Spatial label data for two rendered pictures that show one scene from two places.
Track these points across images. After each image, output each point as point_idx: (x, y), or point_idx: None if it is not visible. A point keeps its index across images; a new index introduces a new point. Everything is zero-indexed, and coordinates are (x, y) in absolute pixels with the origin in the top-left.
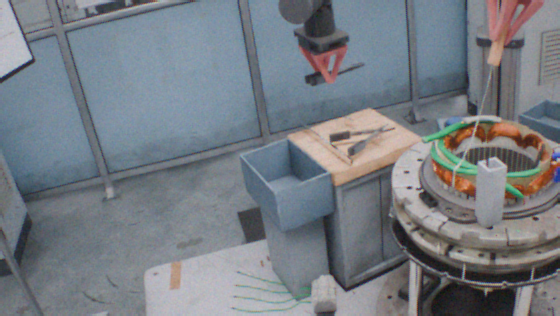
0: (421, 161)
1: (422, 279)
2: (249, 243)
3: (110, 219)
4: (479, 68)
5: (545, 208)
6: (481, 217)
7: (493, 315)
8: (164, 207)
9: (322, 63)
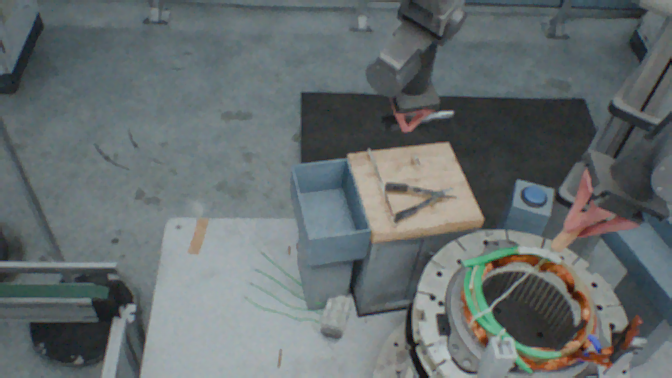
0: (460, 265)
1: None
2: (284, 219)
3: (148, 52)
4: (599, 131)
5: None
6: (480, 375)
7: None
8: (218, 56)
9: (401, 118)
